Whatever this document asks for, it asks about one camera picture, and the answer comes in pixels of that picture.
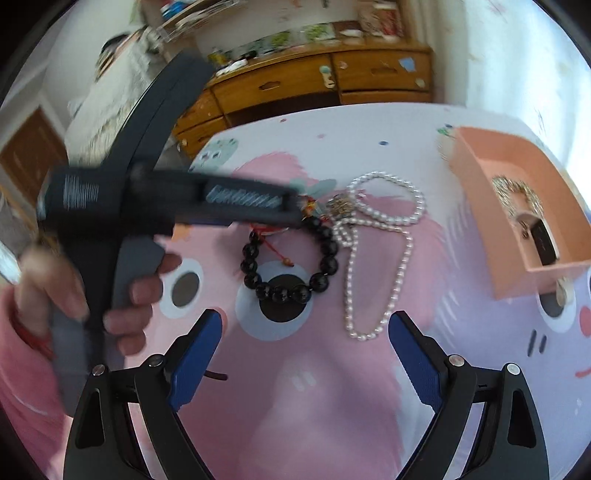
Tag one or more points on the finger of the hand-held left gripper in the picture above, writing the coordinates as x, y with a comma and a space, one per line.
240, 217
244, 196

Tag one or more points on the white floral curtain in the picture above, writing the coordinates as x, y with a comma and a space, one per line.
508, 69

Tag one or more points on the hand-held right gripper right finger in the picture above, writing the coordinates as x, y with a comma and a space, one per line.
415, 357

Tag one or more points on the silver watch dark face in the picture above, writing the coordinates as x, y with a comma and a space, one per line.
545, 244

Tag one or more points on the pink box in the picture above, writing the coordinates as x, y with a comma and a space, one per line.
480, 152

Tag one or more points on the wooden desk with drawers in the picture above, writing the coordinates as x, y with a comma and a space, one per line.
295, 78

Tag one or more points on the white item on desk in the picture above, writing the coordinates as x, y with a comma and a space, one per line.
233, 68

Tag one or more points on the brown wooden door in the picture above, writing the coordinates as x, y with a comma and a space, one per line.
32, 147

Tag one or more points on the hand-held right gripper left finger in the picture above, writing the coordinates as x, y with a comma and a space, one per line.
196, 357

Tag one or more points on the person's left hand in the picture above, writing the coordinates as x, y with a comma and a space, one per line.
138, 293

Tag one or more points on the person's left forearm pink sleeve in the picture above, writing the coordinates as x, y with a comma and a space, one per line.
23, 392

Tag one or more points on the strip of colourful pictures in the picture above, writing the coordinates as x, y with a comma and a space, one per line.
277, 41

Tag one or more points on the bed with white lace cover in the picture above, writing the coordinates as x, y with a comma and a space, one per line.
106, 106

